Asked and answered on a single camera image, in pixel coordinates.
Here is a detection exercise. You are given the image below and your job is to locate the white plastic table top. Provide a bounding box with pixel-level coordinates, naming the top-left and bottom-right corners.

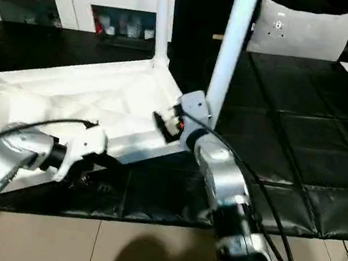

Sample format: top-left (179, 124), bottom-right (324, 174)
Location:
top-left (0, 37), bottom-right (210, 221)

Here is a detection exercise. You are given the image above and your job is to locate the black box with gold label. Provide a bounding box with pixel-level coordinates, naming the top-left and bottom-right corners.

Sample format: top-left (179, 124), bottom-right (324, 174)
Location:
top-left (167, 0), bottom-right (268, 58)

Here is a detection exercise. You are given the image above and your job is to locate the black work mat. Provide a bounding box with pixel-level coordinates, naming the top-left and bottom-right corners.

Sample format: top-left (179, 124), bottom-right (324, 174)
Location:
top-left (0, 13), bottom-right (348, 259)

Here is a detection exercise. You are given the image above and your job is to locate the grey cushion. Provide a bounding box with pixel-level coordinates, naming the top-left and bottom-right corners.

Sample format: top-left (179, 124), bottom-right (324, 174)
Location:
top-left (245, 0), bottom-right (348, 68)

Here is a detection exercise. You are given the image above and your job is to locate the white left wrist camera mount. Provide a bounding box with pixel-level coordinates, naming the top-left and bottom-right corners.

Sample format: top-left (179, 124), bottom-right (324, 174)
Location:
top-left (55, 119), bottom-right (113, 190)

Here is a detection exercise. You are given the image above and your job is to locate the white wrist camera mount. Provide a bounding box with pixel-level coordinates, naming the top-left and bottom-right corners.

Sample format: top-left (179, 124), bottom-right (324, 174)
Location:
top-left (173, 87), bottom-right (216, 134)
top-left (55, 119), bottom-right (113, 190)

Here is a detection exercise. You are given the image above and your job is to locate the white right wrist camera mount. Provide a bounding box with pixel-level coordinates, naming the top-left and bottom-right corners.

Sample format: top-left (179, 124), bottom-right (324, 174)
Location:
top-left (173, 87), bottom-right (216, 134)

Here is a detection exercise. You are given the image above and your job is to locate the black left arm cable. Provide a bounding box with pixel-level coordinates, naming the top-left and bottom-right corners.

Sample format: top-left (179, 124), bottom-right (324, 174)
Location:
top-left (0, 107), bottom-right (101, 176)

